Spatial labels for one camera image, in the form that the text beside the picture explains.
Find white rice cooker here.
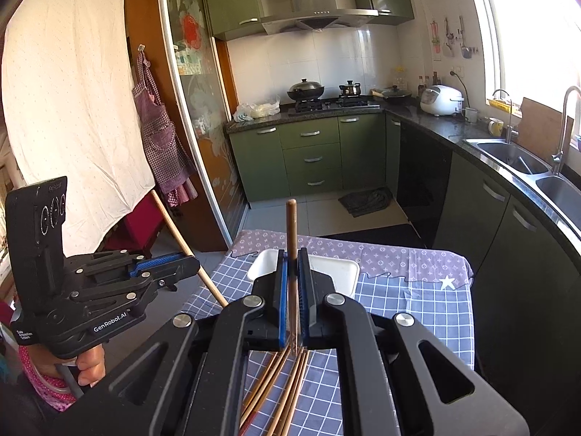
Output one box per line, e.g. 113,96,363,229
420,84,465,117

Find gas stove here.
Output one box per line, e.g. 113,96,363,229
288,95,381,114

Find grey floor rag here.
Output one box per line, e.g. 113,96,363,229
338,187,393,218

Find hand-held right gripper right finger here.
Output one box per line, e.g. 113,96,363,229
297,249,529,436

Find black wok with lid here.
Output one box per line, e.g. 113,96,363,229
287,78,326,101

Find brown cutting board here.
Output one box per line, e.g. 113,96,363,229
517,97,575,164

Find plastic bag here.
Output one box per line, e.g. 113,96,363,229
233,95,281,122

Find green lower cabinet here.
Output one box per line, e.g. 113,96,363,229
227,113,400,203

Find person's left hand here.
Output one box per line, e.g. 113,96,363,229
75,344,108,389

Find tall steel faucet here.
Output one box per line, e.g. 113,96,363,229
551,85,581,176

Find small steel faucet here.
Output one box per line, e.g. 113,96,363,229
492,88,519,145

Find frosted glass sliding door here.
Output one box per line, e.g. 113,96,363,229
157,0,249,247

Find dark brown wooden chopstick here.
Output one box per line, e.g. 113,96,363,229
286,199,300,352

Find white bangle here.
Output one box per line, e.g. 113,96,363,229
34,370,76,398

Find white hanging sheet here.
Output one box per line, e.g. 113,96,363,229
0,0,157,257

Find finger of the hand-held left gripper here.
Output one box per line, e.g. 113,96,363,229
68,250,183,279
73,257,201,316

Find purple patterned cloth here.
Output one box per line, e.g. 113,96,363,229
231,229,475,290

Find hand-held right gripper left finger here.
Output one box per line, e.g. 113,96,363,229
50,250,291,436

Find person's left forearm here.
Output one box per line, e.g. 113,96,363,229
17,345,79,412

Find kitchen window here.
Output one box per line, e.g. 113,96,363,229
463,0,581,115

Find steel range hood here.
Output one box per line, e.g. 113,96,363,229
254,0,379,36

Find blue checked tablecloth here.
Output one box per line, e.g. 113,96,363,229
170,254,475,436

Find steel double sink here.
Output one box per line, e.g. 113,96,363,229
463,138,581,229

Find black stone countertop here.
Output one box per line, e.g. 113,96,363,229
224,99,581,237

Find dark sauce bottles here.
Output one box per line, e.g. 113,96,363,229
417,72,442,94

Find black pan with lid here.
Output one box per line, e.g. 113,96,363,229
372,85,413,101

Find red cloth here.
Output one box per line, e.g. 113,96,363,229
122,190,167,258

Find white plastic utensil holder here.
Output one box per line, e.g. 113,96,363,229
247,249,361,303

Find purple checked apron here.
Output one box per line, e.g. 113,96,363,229
131,45,198,208

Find light wooden chopstick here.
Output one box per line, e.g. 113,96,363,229
151,190,228,308

